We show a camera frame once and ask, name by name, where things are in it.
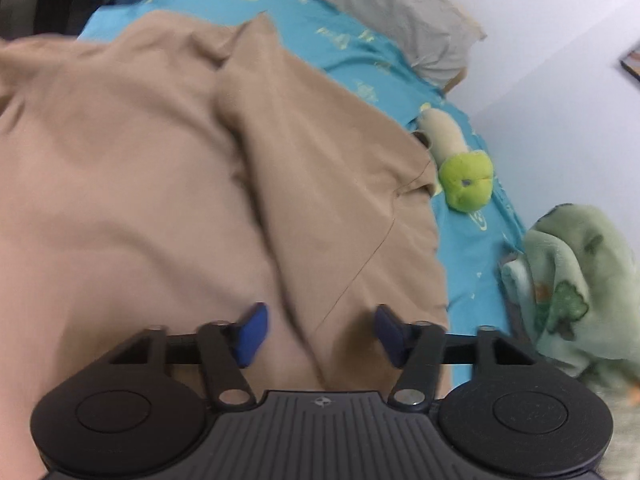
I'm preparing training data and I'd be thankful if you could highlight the green fleece blanket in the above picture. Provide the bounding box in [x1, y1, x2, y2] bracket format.
[500, 203, 640, 480]

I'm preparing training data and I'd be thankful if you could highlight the beige pillow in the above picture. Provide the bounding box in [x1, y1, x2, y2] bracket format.
[442, 35, 488, 95]

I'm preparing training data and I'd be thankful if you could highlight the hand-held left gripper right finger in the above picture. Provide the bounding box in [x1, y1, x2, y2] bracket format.
[375, 304, 537, 409]

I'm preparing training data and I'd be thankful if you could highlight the tan t-shirt with white print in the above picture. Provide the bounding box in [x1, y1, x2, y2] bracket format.
[0, 9, 449, 480]

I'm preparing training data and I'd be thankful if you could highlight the framed leaf wall picture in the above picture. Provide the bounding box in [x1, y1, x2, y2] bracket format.
[620, 45, 640, 81]

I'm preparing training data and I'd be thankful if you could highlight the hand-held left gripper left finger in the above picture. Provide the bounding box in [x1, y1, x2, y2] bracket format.
[107, 302, 269, 408]

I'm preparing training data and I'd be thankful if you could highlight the grey pillow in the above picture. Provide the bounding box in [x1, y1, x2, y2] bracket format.
[272, 0, 487, 88]

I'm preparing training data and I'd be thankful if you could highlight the green and beige plush toy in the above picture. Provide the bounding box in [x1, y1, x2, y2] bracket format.
[415, 108, 495, 212]

